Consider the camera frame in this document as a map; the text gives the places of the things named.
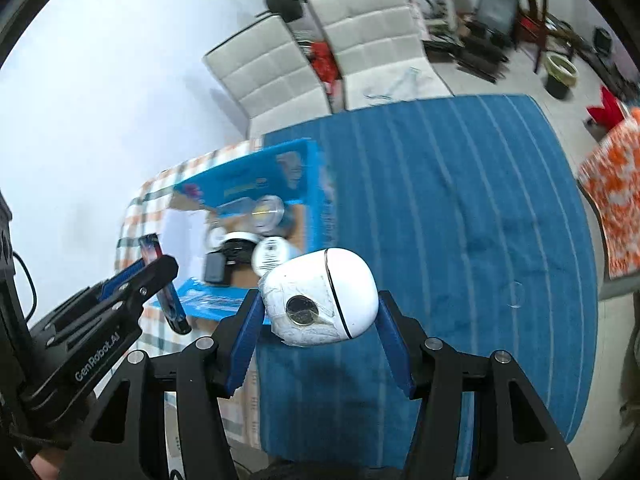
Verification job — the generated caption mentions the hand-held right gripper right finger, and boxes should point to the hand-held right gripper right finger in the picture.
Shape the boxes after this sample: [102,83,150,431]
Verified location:
[377,290,581,480]

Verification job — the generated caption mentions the black weight bench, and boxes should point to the black weight bench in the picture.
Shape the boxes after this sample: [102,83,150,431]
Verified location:
[452,0,526,81]

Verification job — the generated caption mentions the black round compact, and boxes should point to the black round compact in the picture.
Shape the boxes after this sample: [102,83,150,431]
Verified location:
[220,232,258,268]

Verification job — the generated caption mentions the black cable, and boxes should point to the black cable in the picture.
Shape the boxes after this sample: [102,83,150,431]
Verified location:
[12,252,39,322]

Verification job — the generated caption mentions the white earbud case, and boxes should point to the white earbud case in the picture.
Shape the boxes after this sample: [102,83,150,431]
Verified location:
[257,247,378,348]

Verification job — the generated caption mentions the blue cardboard box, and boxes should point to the blue cardboard box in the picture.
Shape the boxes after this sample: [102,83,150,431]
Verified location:
[155,139,333,321]

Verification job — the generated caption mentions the orange floral cloth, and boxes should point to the orange floral cloth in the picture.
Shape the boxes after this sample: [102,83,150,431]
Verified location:
[577,107,640,281]

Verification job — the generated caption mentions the wire clothes hangers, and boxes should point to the wire clothes hangers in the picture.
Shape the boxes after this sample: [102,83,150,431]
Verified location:
[362,67,426,103]

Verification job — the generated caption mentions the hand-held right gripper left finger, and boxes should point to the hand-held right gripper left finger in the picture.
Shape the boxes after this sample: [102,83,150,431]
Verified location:
[59,290,266,480]

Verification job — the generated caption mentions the white round jar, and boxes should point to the white round jar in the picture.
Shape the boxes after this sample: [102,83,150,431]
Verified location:
[251,237,292,277]

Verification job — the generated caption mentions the clear acrylic box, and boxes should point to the clear acrylic box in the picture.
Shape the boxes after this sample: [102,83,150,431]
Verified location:
[207,196,261,221]

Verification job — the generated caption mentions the dark wooden chair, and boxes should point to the dark wooden chair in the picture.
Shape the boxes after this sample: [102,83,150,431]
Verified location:
[507,0,551,73]

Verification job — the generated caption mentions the plaid and blue striped tablecloth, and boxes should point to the plaid and blue striped tablecloth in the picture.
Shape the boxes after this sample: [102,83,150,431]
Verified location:
[114,94,598,476]

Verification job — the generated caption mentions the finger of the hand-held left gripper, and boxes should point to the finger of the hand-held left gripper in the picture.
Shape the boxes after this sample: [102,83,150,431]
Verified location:
[75,262,151,306]
[90,255,180,321]

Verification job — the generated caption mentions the white padded chair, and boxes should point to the white padded chair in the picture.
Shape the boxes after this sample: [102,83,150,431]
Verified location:
[306,0,455,111]
[202,14,333,136]

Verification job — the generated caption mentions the dark printed lighter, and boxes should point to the dark printed lighter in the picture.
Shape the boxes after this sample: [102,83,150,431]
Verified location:
[139,233,192,336]

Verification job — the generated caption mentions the red cloth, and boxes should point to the red cloth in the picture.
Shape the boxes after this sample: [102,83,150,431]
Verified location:
[586,86,626,126]

